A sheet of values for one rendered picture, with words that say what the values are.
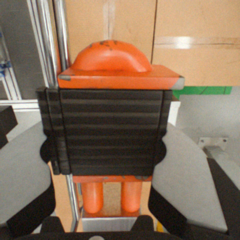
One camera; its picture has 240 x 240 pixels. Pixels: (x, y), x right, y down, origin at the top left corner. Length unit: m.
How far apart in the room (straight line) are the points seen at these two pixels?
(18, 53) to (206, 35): 1.09
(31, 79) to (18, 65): 0.11
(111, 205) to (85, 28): 0.73
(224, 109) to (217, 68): 0.87
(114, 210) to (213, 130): 1.72
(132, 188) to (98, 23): 0.73
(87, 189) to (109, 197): 0.04
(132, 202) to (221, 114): 1.67
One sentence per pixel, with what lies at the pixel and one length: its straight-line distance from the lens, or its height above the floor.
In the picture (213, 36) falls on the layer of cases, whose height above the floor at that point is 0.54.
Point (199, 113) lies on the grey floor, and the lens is 1.70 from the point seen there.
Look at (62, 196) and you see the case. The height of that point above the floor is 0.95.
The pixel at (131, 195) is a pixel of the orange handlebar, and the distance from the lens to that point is 0.17.
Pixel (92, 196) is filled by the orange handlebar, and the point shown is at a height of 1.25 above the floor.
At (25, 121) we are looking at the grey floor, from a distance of 1.73.
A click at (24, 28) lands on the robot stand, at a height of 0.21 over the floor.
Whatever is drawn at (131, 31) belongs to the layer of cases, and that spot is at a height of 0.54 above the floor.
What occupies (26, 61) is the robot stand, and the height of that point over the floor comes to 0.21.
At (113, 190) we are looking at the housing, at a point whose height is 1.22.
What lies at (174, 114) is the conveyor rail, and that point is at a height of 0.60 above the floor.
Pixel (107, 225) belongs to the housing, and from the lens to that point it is 0.20.
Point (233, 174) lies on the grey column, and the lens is 1.68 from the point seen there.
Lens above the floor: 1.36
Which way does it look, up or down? 63 degrees down
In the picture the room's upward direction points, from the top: 176 degrees clockwise
